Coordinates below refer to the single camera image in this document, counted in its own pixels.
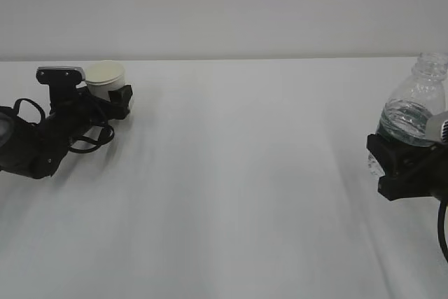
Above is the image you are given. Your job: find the white paper cup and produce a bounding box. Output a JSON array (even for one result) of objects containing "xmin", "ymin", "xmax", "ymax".
[{"xmin": 85, "ymin": 61, "xmax": 126, "ymax": 101}]

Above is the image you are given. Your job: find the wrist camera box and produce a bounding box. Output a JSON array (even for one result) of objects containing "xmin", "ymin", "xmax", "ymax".
[
  {"xmin": 425, "ymin": 111, "xmax": 448, "ymax": 145},
  {"xmin": 36, "ymin": 66, "xmax": 85, "ymax": 87}
]

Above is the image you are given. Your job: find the clear water bottle green label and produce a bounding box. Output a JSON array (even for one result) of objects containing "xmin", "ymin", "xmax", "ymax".
[{"xmin": 368, "ymin": 53, "xmax": 447, "ymax": 179}]

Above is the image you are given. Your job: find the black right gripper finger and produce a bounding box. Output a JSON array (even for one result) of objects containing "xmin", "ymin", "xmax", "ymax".
[{"xmin": 367, "ymin": 133, "xmax": 434, "ymax": 179}]

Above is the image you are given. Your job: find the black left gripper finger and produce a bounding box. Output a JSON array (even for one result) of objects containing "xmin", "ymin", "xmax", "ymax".
[{"xmin": 103, "ymin": 85, "xmax": 133, "ymax": 120}]

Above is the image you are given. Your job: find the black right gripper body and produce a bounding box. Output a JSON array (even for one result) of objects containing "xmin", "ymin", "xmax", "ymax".
[{"xmin": 378, "ymin": 146, "xmax": 447, "ymax": 201}]

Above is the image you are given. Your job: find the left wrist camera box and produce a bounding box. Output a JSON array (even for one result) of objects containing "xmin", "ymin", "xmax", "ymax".
[{"xmin": 36, "ymin": 66, "xmax": 85, "ymax": 87}]

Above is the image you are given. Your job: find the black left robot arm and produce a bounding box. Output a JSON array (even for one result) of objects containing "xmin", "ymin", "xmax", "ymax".
[{"xmin": 1, "ymin": 85, "xmax": 133, "ymax": 179}]

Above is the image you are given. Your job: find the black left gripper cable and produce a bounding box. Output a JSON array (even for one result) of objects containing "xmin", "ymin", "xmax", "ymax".
[{"xmin": 13, "ymin": 98, "xmax": 116, "ymax": 155}]

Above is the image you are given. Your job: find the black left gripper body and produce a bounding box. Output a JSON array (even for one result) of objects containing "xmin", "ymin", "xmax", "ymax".
[{"xmin": 33, "ymin": 86, "xmax": 115, "ymax": 145}]

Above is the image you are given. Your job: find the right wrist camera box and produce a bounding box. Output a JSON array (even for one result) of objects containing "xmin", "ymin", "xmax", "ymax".
[{"xmin": 425, "ymin": 111, "xmax": 448, "ymax": 145}]

